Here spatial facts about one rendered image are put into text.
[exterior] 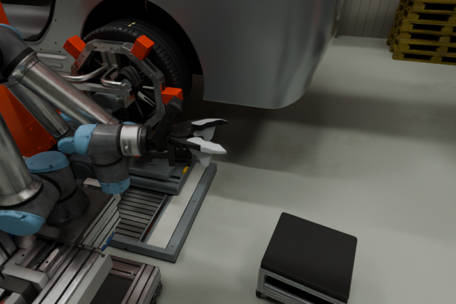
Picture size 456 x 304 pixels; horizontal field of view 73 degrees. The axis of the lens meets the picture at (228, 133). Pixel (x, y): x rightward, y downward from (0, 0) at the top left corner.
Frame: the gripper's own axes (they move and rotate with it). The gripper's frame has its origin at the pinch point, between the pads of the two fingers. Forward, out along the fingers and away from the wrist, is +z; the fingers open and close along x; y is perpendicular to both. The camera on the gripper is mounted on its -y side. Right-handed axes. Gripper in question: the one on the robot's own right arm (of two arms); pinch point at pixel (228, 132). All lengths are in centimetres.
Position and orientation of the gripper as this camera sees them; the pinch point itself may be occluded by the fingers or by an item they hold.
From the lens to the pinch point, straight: 72.3
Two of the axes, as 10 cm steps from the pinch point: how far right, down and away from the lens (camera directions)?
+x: -0.1, 4.6, -8.9
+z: 10.0, 0.1, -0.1
